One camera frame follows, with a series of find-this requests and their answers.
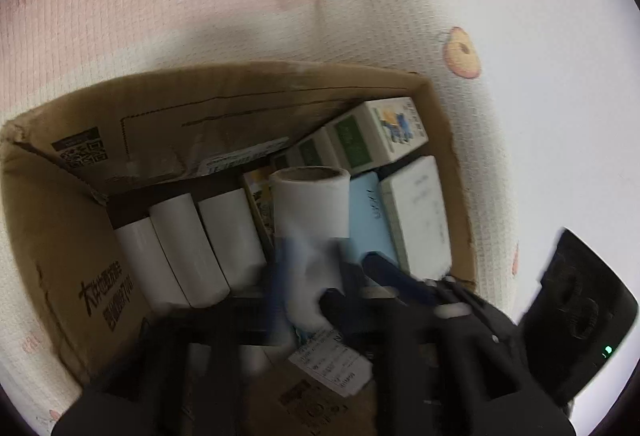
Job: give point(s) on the light blue flat box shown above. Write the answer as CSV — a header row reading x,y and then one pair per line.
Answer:
x,y
367,216

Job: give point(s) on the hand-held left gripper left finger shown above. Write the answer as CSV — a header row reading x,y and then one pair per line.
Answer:
x,y
280,296

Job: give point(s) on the white cardboard tube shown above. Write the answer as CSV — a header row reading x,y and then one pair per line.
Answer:
x,y
187,246
147,261
232,236
310,211

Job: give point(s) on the green white cartoon carton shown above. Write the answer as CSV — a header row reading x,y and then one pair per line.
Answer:
x,y
380,131

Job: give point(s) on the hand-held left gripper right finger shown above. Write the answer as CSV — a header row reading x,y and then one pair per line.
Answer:
x,y
400,278

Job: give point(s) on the white paper shipping label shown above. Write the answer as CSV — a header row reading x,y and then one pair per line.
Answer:
x,y
332,361

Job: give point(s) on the white flat box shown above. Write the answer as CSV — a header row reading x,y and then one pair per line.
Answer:
x,y
417,216

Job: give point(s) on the small green white carton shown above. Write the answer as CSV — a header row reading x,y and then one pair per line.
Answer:
x,y
312,151

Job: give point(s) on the brown cardboard box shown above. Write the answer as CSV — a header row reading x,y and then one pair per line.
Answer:
x,y
65,226

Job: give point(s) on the yellow printed carton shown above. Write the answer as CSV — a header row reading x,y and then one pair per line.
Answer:
x,y
260,201

